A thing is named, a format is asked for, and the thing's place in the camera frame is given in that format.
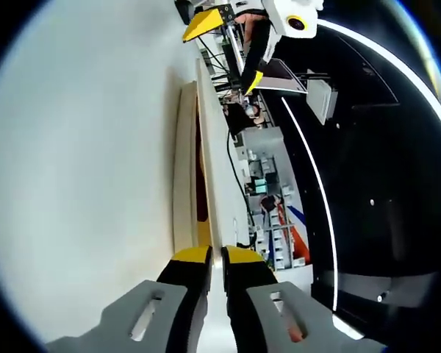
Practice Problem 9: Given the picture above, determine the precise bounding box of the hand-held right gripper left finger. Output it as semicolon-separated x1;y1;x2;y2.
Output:
46;245;214;353

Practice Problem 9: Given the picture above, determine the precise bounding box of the straight ceiling light strip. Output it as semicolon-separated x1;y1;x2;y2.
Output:
281;96;340;313

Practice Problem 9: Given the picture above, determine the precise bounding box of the shelving with white bins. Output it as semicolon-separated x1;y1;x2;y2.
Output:
242;126;312;271

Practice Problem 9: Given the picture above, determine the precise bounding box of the beige cutlery case base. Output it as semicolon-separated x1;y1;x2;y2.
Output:
171;82;207;254

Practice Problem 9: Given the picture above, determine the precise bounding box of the person's left hand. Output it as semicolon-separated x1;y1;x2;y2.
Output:
242;13;262;52

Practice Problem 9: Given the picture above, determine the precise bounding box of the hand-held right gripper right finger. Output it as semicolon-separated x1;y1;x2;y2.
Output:
220;245;387;353

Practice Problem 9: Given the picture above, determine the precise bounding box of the curved ceiling light strip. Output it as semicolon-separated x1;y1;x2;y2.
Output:
315;18;441;135

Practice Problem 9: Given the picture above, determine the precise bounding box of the ceiling air conditioner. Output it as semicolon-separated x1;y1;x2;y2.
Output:
305;79;339;126

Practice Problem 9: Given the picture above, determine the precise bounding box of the black cable with plug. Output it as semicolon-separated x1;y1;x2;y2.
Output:
226;130;258;236

